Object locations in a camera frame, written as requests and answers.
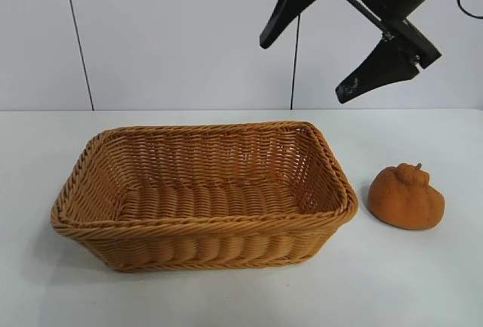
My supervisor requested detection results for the bumpy orange with knob top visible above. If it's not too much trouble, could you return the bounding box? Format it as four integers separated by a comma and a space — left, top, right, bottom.
368, 162, 446, 232

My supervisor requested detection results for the brown woven wicker basket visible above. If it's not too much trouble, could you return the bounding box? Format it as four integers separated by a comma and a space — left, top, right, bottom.
51, 121, 358, 273

